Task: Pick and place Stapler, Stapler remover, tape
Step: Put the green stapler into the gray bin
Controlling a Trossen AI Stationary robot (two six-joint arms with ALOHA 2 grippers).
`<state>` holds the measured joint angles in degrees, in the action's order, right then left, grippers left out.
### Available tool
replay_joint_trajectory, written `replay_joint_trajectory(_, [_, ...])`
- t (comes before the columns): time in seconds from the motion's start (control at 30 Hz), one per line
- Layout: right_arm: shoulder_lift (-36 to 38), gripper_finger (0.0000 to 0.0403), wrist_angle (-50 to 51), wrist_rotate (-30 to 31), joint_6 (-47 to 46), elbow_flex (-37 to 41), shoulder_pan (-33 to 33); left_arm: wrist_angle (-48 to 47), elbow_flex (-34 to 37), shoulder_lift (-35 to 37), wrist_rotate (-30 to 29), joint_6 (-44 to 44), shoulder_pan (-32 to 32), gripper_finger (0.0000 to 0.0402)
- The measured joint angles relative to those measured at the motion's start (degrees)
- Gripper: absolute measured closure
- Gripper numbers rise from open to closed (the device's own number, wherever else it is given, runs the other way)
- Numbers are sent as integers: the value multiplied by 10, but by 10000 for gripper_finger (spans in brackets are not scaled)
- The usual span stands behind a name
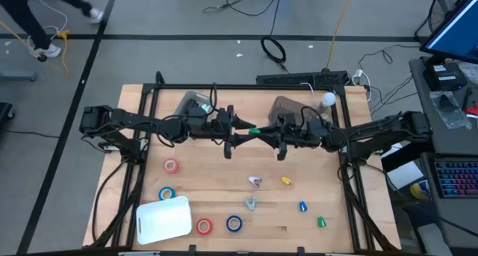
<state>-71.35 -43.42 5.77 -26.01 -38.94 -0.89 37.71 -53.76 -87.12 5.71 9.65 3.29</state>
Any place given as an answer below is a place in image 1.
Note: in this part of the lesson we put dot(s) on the teal tape roll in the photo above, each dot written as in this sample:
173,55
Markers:
160,193

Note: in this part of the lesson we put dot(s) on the black floor puck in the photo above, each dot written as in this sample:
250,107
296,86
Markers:
42,57

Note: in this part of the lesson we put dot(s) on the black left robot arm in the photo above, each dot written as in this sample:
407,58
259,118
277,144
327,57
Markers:
130,118

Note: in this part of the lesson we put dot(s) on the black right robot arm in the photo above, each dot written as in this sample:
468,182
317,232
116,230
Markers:
373,134

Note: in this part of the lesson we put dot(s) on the white plastic bin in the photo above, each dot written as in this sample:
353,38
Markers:
164,220

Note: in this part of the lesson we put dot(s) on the clear plastic bag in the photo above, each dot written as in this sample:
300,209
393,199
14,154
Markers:
448,110

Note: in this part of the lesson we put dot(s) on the blue tape roll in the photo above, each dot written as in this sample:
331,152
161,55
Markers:
227,223

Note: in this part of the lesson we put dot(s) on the blue mini stapler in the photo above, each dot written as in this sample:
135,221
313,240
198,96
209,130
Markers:
303,206

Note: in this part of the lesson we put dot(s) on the pink tape roll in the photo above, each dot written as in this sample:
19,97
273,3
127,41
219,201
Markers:
164,165

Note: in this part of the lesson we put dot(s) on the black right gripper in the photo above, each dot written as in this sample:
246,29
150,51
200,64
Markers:
295,134

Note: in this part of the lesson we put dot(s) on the black floor fan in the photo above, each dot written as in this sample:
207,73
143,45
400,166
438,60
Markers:
440,9

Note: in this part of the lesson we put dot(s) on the computer monitor blue screen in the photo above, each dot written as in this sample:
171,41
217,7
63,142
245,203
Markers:
455,32

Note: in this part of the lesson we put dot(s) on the white light bulb lamp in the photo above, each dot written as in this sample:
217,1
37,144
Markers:
328,98

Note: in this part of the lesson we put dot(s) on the smoky translucent plastic bin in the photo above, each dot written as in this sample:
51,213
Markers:
284,105

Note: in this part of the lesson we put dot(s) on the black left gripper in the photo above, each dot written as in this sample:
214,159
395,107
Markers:
228,129

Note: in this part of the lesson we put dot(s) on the white paper sheet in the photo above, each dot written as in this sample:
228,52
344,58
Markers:
405,175

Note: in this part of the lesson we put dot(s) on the black perforated power strip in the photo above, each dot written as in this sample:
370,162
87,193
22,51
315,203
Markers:
298,78

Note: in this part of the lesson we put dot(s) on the grey side desk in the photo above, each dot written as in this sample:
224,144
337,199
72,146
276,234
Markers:
424,110

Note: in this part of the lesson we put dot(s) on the light grey plastic bin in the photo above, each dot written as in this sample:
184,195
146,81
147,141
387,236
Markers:
194,95

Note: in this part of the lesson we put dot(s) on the red tape roll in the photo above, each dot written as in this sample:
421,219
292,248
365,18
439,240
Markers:
198,226

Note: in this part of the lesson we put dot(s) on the white power adapter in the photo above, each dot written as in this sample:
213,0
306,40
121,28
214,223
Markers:
358,74

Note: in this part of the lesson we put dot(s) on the black mini computer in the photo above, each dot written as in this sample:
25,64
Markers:
444,77

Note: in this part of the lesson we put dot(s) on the grey cart base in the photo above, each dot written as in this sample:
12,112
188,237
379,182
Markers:
16,76

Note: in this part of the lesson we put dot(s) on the person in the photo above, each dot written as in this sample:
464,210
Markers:
22,13

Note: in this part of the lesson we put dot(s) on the mint green stapler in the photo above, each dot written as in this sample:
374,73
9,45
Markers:
205,107

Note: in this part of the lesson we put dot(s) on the yellow mini stapler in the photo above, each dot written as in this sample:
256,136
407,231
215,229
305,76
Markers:
286,180

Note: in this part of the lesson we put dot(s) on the backlit keyboard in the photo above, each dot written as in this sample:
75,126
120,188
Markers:
457,177

